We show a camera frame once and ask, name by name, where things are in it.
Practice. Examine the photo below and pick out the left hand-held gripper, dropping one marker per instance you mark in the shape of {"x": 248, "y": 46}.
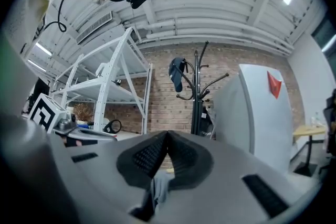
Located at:
{"x": 44, "y": 112}

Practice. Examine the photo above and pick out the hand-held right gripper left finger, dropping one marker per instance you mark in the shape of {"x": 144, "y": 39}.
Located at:
{"x": 105, "y": 178}

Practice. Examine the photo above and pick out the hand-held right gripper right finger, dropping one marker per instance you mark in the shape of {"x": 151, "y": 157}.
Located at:
{"x": 223, "y": 186}

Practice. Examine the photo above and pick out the grey garment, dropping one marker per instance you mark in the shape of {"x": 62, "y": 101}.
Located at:
{"x": 160, "y": 189}

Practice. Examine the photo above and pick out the dried brown plant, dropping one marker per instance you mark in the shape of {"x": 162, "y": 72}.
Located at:
{"x": 82, "y": 112}

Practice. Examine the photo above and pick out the white metal shelving unit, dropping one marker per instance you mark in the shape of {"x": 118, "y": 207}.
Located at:
{"x": 105, "y": 89}

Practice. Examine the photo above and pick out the dark grey cap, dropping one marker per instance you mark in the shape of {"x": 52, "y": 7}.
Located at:
{"x": 207, "y": 120}

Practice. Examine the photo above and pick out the silver refrigerator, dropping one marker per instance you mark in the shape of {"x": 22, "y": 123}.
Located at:
{"x": 257, "y": 118}

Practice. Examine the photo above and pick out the black coat rack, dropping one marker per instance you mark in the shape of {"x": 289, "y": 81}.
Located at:
{"x": 196, "y": 102}

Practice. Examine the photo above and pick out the person's light shirt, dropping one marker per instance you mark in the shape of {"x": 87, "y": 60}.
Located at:
{"x": 23, "y": 21}

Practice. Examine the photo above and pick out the ceiling air vent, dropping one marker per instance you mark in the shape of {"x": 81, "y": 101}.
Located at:
{"x": 94, "y": 27}

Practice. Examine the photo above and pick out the wooden desk with black leg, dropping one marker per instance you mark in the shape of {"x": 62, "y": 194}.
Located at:
{"x": 308, "y": 130}

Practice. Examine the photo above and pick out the red triangular sticker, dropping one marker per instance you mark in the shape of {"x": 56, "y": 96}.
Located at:
{"x": 274, "y": 85}

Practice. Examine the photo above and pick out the navy blue cap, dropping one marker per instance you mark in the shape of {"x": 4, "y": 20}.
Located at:
{"x": 177, "y": 73}

